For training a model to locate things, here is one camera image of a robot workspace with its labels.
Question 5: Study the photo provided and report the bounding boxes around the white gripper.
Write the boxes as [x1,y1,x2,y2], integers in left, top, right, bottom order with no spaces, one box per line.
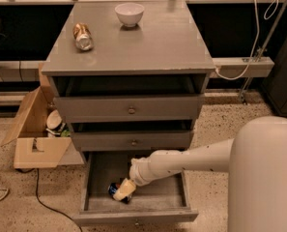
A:
[112,158,156,201]

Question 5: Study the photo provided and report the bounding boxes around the blue pepsi can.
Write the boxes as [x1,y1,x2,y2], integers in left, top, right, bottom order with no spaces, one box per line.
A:
[108,183,131,204]

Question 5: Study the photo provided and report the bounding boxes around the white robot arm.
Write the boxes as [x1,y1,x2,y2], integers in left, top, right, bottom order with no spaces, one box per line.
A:
[109,116,287,232]

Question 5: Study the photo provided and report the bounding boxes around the grey bottom drawer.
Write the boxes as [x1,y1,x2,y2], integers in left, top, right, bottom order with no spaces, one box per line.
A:
[73,150,198,226]

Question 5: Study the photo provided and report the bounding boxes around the grey drawer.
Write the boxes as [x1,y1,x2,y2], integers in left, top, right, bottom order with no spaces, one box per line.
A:
[72,120,193,151]
[73,150,198,226]
[52,74,206,124]

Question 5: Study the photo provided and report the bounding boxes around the grey middle drawer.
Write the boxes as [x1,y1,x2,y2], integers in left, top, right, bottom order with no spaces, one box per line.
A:
[72,120,193,151]

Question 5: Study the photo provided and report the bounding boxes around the grey top drawer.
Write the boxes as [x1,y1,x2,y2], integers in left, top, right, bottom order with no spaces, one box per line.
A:
[52,74,206,124]

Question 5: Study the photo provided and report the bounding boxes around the grey drawer cabinet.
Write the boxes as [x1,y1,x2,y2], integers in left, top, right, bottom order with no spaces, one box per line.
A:
[41,0,216,158]

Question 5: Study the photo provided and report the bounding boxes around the white items in box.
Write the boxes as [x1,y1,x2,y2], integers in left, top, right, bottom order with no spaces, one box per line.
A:
[45,110,70,137]

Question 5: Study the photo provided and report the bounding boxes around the open cardboard box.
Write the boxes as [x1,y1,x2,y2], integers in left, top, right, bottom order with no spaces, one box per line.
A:
[1,64,85,169]

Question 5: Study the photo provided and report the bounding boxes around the white ceramic bowl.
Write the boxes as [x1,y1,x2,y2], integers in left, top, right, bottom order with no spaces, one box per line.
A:
[115,2,145,27]

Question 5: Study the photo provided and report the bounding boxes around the dark grey side cabinet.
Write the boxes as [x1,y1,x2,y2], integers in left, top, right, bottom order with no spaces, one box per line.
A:
[262,38,287,116]

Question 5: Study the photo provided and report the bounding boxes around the metal stand pole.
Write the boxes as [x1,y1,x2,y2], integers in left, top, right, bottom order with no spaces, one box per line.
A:
[238,0,287,105]

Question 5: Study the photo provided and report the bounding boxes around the black floor cable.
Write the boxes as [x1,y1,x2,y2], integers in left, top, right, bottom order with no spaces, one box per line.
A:
[14,167,84,232]

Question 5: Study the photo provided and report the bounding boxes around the white hanging cable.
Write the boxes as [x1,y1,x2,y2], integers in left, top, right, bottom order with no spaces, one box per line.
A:
[214,0,280,81]

